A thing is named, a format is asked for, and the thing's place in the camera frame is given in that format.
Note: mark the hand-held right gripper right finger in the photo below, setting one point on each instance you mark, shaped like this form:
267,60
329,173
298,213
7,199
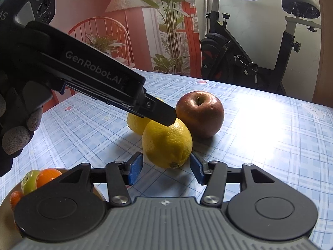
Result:
197,169

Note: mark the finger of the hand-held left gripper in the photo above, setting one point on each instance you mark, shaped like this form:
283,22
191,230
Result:
161,113

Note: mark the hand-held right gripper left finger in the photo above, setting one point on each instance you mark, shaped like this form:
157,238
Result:
135,169

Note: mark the round yellow lemon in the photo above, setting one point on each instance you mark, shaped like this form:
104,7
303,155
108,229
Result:
138,125

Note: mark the oval yellow lemon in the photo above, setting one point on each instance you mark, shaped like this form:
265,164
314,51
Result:
166,143

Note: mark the red apple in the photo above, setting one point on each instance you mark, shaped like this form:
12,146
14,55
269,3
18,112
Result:
200,114

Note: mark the small orange tangerine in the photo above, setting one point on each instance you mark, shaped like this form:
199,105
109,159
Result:
16,199
48,175

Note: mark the small green jujube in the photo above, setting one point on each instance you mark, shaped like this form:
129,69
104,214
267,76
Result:
30,183

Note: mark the cream bowl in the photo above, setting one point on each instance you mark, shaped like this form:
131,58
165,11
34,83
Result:
5,218

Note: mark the person's left hand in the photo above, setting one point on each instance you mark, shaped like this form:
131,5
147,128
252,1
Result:
23,109

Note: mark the blue plaid tablecloth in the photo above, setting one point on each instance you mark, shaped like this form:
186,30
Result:
260,148

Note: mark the black exercise bike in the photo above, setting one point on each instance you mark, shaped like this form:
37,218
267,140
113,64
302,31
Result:
221,47

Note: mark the wooden board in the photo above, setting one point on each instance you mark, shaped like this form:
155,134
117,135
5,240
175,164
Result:
325,57

